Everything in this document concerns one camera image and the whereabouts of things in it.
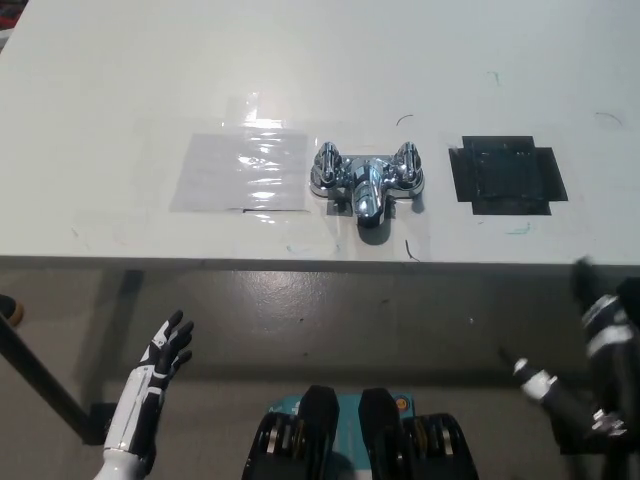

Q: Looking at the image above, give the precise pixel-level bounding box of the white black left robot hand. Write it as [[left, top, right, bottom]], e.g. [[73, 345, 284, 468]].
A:
[[102, 309, 195, 454]]

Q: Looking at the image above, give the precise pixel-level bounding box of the chrome two-handle faucet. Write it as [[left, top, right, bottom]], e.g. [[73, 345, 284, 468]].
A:
[[308, 140, 429, 231]]

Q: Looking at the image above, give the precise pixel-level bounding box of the black shoe tan sole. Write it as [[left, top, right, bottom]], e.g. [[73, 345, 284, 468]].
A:
[[0, 293, 25, 329]]

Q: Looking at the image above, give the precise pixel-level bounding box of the red background object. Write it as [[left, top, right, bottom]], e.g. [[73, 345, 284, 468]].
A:
[[0, 0, 26, 31]]

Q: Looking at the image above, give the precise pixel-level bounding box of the black table leg bar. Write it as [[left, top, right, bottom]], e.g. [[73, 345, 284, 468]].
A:
[[0, 314, 116, 446]]

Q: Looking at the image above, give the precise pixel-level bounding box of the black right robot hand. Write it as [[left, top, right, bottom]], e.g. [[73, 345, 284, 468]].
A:
[[499, 254, 640, 439]]

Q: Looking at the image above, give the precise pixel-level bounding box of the black teal robot body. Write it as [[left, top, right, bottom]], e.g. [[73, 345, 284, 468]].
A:
[[242, 383, 479, 480]]

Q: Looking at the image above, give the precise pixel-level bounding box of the black tape patch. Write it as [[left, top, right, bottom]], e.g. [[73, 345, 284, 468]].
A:
[[447, 134, 570, 217]]

